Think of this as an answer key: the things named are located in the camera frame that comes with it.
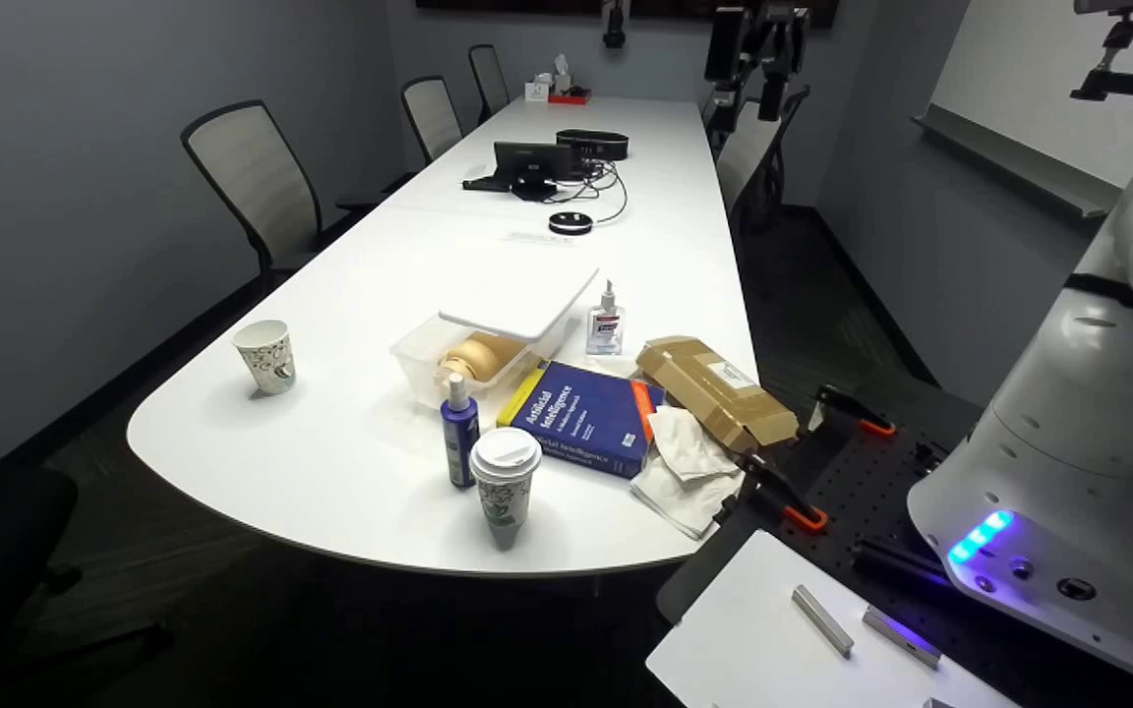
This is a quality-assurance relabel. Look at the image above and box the transparent sanitizer bottle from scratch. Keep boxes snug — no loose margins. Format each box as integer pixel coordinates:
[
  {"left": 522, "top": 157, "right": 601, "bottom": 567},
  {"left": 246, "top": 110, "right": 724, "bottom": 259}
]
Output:
[{"left": 584, "top": 276, "right": 627, "bottom": 363}]

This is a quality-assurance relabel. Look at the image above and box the blue spray bottle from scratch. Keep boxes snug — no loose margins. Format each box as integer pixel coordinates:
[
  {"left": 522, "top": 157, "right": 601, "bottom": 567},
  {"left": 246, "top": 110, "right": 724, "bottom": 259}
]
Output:
[{"left": 437, "top": 368, "right": 486, "bottom": 496}]

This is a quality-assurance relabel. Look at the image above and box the grey mesh office chair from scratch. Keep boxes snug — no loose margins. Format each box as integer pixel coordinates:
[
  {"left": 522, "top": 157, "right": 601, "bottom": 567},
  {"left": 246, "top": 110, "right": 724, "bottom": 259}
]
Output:
[
  {"left": 714, "top": 81, "right": 819, "bottom": 220},
  {"left": 399, "top": 69, "right": 467, "bottom": 170},
  {"left": 465, "top": 40, "right": 515, "bottom": 119},
  {"left": 179, "top": 98, "right": 336, "bottom": 285}
]

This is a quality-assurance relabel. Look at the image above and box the black box device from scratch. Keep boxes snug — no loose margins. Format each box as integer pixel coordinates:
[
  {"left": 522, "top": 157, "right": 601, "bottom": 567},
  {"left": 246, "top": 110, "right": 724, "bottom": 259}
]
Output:
[{"left": 557, "top": 124, "right": 633, "bottom": 163}]

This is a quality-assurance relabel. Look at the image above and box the black conference phone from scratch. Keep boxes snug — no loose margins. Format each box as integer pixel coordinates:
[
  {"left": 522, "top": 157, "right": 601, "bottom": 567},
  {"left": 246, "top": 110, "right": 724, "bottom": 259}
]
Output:
[{"left": 461, "top": 137, "right": 592, "bottom": 203}]

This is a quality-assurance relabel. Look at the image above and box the round black speaker puck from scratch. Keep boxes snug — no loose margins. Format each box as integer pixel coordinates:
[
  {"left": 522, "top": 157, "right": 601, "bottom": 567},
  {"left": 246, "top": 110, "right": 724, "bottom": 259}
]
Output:
[{"left": 547, "top": 209, "right": 597, "bottom": 241}]

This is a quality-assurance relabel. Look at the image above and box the clear plastic container lid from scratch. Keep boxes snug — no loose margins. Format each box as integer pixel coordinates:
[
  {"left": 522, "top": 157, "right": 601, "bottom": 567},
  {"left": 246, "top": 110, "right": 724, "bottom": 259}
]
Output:
[{"left": 435, "top": 263, "right": 606, "bottom": 344}]

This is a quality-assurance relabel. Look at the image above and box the tan round food item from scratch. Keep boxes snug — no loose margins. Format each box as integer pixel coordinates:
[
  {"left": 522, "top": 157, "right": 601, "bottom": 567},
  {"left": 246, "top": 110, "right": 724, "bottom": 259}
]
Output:
[{"left": 442, "top": 327, "right": 526, "bottom": 386}]

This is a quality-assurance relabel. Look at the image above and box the blue textbook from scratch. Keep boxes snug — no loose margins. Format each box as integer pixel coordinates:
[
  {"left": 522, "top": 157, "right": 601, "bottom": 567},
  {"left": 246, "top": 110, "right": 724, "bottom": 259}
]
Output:
[{"left": 496, "top": 359, "right": 664, "bottom": 483}]

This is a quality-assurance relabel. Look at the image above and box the clear plastic container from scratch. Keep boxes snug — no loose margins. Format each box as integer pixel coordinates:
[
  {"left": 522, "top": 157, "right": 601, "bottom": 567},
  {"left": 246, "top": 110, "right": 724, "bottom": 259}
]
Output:
[{"left": 389, "top": 310, "right": 560, "bottom": 403}]

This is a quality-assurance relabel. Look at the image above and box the white crumpled tissue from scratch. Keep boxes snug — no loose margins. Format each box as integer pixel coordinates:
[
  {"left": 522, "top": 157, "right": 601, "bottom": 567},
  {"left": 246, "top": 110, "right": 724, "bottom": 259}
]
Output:
[{"left": 627, "top": 399, "right": 748, "bottom": 542}]

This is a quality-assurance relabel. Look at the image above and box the paper coffee cup white lid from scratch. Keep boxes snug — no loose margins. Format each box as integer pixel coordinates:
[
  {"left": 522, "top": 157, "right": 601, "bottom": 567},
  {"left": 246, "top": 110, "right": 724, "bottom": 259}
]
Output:
[{"left": 467, "top": 423, "right": 547, "bottom": 554}]

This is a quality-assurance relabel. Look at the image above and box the open paper cup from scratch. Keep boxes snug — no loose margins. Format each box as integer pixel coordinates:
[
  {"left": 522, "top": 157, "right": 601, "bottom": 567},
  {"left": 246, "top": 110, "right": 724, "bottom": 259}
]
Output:
[{"left": 233, "top": 314, "right": 298, "bottom": 399}]

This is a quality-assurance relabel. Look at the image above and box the grey metal bar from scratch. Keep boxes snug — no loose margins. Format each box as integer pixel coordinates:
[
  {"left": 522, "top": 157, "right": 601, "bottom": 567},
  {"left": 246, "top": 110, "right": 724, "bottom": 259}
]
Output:
[
  {"left": 862, "top": 601, "right": 945, "bottom": 673},
  {"left": 790, "top": 583, "right": 857, "bottom": 659}
]

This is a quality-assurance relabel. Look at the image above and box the white board sheet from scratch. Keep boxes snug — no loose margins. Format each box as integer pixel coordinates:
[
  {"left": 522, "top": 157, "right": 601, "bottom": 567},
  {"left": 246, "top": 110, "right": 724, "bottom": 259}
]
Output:
[{"left": 640, "top": 527, "right": 1022, "bottom": 708}]

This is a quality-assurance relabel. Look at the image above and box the black table cable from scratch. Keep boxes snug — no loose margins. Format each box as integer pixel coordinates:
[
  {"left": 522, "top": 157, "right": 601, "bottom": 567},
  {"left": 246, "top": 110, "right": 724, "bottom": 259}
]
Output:
[{"left": 551, "top": 157, "right": 638, "bottom": 228}]

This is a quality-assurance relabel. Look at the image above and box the wall whiteboard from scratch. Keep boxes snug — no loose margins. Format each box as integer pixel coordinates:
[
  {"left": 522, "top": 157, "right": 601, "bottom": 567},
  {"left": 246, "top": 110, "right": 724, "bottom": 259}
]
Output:
[{"left": 916, "top": 0, "right": 1133, "bottom": 224}]

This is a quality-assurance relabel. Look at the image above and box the black camera stand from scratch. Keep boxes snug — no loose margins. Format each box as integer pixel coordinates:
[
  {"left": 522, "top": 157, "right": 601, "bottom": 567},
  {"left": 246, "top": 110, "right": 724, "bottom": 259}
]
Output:
[{"left": 1068, "top": 0, "right": 1133, "bottom": 133}]

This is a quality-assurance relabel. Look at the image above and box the black clamp orange handle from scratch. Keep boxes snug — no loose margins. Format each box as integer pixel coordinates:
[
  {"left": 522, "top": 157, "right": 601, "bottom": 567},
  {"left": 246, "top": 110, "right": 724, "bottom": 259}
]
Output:
[
  {"left": 810, "top": 381, "right": 901, "bottom": 443},
  {"left": 732, "top": 447, "right": 833, "bottom": 540}
]

